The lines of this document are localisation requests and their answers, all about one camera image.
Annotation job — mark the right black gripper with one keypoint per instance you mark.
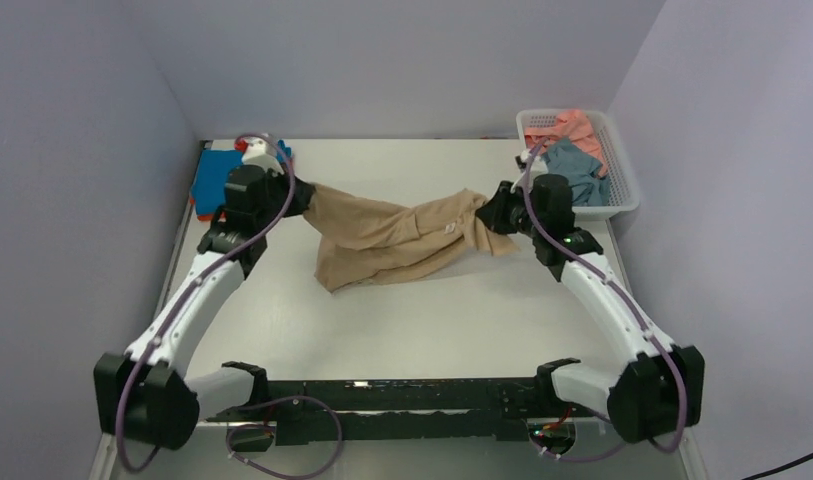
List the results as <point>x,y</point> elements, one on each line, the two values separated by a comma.
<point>494,212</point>

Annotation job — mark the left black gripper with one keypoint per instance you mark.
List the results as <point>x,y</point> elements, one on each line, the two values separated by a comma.
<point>300,199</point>

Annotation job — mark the beige t shirt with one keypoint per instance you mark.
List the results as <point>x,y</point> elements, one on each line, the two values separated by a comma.
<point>381,243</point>

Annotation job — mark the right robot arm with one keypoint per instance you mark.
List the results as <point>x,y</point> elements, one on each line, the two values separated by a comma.
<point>659,388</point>

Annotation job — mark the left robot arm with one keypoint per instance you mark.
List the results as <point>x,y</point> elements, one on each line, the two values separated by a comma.
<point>145,394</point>

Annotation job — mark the folded blue t shirt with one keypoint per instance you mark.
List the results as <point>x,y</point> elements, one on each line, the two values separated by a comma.
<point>214,167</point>

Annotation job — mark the folded orange t shirt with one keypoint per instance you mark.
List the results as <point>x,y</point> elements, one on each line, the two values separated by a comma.
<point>202,214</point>

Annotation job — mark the grey-blue t shirt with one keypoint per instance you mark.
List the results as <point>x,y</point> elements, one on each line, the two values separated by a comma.
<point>582,170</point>

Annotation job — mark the pink t shirt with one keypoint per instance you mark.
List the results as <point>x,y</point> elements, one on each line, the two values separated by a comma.
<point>575,126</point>

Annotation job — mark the white plastic basket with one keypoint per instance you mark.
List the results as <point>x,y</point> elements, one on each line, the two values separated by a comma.
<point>624,192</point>

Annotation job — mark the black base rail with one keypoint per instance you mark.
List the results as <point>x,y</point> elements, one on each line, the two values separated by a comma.
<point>504,409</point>

